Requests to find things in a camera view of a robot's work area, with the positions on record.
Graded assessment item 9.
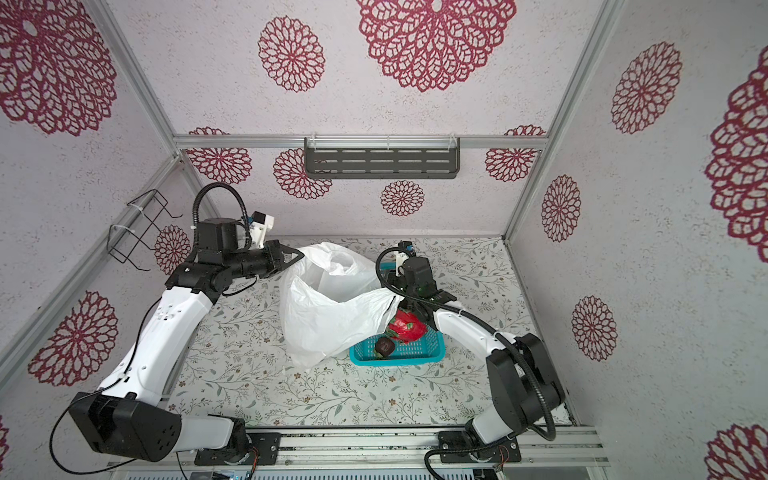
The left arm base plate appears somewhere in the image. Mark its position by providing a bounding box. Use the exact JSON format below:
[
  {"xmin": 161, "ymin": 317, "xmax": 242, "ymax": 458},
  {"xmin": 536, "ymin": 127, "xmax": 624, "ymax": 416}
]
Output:
[{"xmin": 194, "ymin": 432, "xmax": 282, "ymax": 467}]

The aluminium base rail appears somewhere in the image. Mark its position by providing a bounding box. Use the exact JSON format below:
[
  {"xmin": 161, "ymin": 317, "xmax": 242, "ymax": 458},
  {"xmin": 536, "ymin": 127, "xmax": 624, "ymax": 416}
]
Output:
[{"xmin": 107, "ymin": 425, "xmax": 610, "ymax": 470}]

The black wire wall rack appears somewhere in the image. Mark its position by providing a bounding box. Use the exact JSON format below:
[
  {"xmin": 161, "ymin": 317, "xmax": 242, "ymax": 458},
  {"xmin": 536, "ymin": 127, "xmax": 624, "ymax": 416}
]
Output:
[{"xmin": 105, "ymin": 188, "xmax": 183, "ymax": 272}]

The teal plastic basket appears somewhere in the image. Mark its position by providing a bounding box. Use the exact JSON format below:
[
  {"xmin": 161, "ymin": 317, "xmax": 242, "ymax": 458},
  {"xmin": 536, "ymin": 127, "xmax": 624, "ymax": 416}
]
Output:
[{"xmin": 348, "ymin": 300, "xmax": 446, "ymax": 367}]

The red dragon fruit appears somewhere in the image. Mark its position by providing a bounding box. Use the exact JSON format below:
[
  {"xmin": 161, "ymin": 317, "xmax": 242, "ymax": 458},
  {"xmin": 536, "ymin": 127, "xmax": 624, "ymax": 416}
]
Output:
[{"xmin": 385, "ymin": 309, "xmax": 428, "ymax": 344}]

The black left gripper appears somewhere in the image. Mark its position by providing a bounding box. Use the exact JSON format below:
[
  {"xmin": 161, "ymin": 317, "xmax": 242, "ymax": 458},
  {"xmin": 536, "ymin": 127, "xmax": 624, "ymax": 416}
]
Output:
[{"xmin": 225, "ymin": 239, "xmax": 304, "ymax": 280}]

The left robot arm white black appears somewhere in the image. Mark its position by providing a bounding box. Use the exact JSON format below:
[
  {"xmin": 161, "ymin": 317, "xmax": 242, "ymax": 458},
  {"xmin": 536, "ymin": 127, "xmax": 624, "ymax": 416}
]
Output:
[{"xmin": 68, "ymin": 212, "xmax": 303, "ymax": 464}]

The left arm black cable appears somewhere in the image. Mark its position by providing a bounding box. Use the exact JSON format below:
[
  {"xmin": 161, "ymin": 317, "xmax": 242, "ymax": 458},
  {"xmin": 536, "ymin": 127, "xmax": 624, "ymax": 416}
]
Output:
[{"xmin": 49, "ymin": 181, "xmax": 259, "ymax": 476}]

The grey wall shelf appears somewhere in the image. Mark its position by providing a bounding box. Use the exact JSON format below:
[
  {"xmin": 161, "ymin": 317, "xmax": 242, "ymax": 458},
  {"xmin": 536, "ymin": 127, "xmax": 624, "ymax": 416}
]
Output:
[{"xmin": 304, "ymin": 137, "xmax": 461, "ymax": 180}]

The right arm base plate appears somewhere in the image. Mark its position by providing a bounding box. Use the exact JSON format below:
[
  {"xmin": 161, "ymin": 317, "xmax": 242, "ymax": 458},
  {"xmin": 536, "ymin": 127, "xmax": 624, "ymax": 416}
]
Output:
[{"xmin": 437, "ymin": 430, "xmax": 522, "ymax": 464}]

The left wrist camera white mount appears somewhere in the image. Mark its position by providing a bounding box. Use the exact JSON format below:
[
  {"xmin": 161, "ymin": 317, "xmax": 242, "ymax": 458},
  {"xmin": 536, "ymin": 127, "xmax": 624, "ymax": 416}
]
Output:
[{"xmin": 248, "ymin": 211, "xmax": 274, "ymax": 249}]

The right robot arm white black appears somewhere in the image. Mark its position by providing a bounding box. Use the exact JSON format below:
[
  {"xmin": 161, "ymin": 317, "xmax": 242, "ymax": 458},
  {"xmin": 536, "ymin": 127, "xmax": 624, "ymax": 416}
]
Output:
[{"xmin": 376, "ymin": 256, "xmax": 565, "ymax": 448}]

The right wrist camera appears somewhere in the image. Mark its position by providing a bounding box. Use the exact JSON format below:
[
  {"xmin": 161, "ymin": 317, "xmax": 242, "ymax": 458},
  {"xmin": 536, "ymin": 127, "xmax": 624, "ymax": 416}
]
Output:
[{"xmin": 395, "ymin": 241, "xmax": 416, "ymax": 274}]

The white plastic bag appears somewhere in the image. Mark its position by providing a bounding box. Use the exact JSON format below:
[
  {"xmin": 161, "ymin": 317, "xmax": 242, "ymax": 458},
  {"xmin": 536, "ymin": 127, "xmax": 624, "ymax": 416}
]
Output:
[{"xmin": 279, "ymin": 242, "xmax": 403, "ymax": 370}]

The dark purple mangosteen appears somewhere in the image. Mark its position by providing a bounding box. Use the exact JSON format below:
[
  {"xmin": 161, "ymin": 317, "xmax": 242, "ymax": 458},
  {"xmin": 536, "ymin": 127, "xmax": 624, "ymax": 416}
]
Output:
[{"xmin": 374, "ymin": 336, "xmax": 396, "ymax": 359}]

